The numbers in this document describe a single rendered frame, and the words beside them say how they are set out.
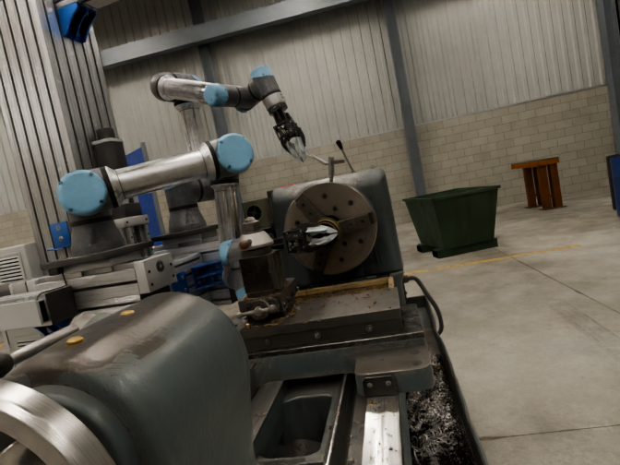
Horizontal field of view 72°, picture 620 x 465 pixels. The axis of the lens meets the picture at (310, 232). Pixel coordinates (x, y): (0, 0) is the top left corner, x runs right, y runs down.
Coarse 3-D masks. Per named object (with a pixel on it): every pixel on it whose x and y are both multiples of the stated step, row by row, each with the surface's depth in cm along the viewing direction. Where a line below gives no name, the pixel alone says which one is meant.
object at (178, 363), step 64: (128, 320) 30; (192, 320) 33; (0, 384) 19; (64, 384) 24; (128, 384) 24; (192, 384) 28; (0, 448) 24; (64, 448) 18; (128, 448) 23; (192, 448) 26
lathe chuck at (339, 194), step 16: (304, 192) 145; (320, 192) 144; (336, 192) 143; (352, 192) 142; (320, 208) 145; (336, 208) 144; (352, 208) 143; (368, 208) 142; (288, 224) 147; (352, 240) 144; (368, 240) 143; (304, 256) 148; (336, 256) 146; (352, 256) 145; (336, 272) 146
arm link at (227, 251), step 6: (234, 240) 131; (222, 246) 131; (228, 246) 130; (234, 246) 130; (222, 252) 130; (228, 252) 130; (234, 252) 129; (240, 252) 129; (222, 258) 131; (228, 258) 130; (234, 258) 130; (228, 264) 132; (234, 264) 130
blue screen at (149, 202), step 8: (144, 144) 586; (136, 152) 605; (144, 152) 585; (128, 160) 628; (136, 160) 610; (144, 160) 588; (152, 192) 590; (144, 200) 617; (152, 200) 598; (144, 208) 622; (152, 208) 603; (152, 216) 608; (160, 216) 593; (152, 224) 614; (160, 224) 593; (152, 232) 619; (160, 232) 602
